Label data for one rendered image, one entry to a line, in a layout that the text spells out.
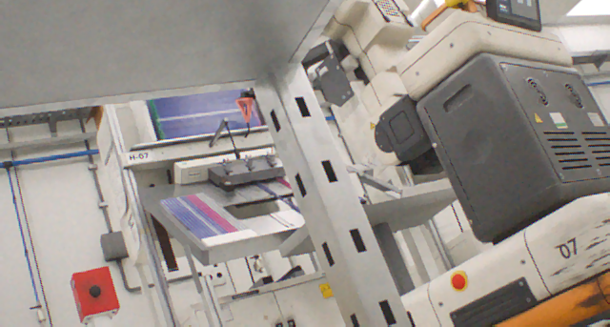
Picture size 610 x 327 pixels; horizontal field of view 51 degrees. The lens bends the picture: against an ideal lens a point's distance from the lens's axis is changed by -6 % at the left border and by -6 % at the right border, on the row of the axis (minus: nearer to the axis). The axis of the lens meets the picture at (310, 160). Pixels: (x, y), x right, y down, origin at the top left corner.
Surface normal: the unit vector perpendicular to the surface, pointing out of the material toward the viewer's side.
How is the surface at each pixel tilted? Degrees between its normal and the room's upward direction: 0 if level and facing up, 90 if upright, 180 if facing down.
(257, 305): 90
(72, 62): 180
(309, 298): 90
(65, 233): 90
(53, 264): 90
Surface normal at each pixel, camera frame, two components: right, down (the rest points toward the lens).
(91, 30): 0.36, 0.87
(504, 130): -0.73, 0.03
